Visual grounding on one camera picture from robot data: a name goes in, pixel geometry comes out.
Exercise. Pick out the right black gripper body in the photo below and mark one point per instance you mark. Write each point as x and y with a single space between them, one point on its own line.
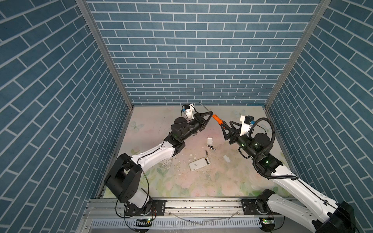
245 143

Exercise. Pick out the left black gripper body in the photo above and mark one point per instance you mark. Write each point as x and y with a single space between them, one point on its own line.
191 127

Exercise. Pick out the orange black screwdriver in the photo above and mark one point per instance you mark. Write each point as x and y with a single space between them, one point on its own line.
215 116

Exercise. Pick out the grey white remote control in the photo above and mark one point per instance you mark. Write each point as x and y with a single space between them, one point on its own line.
198 164

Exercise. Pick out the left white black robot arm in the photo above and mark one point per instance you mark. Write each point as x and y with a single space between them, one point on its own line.
123 179

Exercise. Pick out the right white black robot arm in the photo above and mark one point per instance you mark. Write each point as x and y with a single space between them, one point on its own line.
315 211

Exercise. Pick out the right controller board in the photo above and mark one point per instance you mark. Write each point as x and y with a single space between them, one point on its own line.
267 224

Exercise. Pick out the controller board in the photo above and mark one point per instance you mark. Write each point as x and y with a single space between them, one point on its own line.
142 225
267 224

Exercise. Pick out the white vented strip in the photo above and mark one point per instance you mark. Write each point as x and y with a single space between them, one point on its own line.
177 223

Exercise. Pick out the left controller board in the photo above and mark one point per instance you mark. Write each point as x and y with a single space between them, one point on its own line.
142 225

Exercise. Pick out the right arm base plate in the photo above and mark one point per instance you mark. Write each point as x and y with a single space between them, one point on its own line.
256 207

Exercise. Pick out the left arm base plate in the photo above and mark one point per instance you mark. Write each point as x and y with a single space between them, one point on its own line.
158 206

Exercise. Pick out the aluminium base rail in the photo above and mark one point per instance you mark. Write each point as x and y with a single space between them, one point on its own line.
203 207

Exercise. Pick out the left aluminium corner post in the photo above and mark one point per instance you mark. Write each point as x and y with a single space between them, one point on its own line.
88 17

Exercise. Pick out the aluminium corner post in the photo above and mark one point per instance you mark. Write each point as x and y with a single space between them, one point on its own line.
88 17
316 17

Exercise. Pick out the right aluminium corner post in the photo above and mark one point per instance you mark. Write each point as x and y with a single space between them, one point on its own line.
316 17

